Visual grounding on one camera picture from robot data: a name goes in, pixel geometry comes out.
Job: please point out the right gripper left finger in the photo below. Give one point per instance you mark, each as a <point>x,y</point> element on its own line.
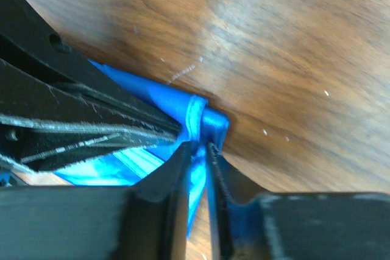
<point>145,221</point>

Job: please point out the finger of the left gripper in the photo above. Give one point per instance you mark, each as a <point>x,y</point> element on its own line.
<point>32,150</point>
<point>61,68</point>

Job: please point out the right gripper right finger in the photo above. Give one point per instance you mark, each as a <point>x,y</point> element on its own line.
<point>249,222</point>

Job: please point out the blue cloth napkin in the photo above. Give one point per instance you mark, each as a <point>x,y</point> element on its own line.
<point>200,124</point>

